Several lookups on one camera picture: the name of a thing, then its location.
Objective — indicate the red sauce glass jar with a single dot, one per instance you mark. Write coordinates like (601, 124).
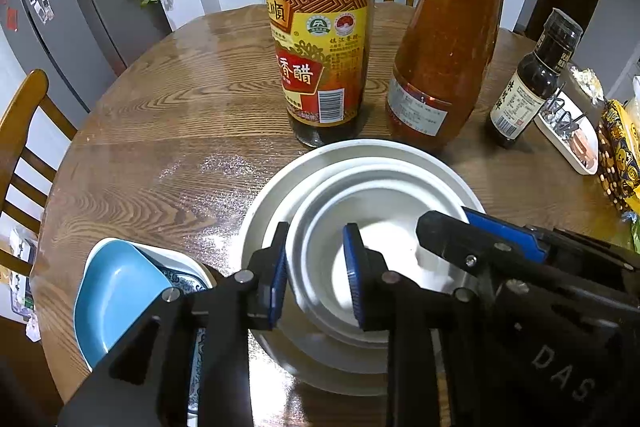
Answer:
(445, 57)

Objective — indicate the crumpled white wrapper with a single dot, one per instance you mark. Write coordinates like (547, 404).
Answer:
(587, 82)

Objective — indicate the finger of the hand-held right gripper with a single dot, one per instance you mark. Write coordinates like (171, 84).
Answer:
(500, 229)
(450, 237)

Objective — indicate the glass vinegar bottle yellow label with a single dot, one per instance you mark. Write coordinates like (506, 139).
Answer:
(320, 57)

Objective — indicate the stack of white bowls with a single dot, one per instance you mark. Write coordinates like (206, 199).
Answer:
(270, 207)

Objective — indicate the pile of household boxes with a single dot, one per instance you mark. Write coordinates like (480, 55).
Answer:
(20, 287)

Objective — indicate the white plate with blue pattern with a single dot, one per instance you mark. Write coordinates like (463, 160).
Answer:
(185, 274)

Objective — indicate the small white rectangular dish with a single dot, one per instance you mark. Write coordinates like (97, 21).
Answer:
(560, 132)

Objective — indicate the grey refrigerator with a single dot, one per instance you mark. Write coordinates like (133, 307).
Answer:
(100, 7)

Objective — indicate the yellow snack packet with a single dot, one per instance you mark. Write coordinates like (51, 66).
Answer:
(620, 157)

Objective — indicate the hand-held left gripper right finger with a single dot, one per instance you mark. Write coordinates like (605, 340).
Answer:
(352, 277)

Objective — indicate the green packet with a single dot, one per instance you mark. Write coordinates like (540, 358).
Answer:
(635, 234)

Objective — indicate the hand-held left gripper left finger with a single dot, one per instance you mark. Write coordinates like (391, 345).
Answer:
(277, 282)

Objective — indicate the small dark sauce bottle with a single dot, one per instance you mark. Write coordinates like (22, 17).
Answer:
(530, 87)

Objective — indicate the red fridge sticker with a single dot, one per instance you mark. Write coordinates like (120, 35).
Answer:
(12, 19)

